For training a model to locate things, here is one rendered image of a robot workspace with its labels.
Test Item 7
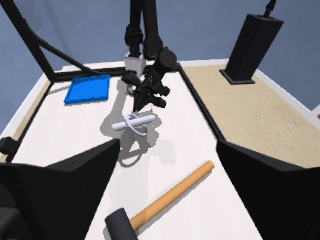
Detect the blue tray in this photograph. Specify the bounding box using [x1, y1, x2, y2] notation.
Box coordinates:
[63, 75, 110, 105]

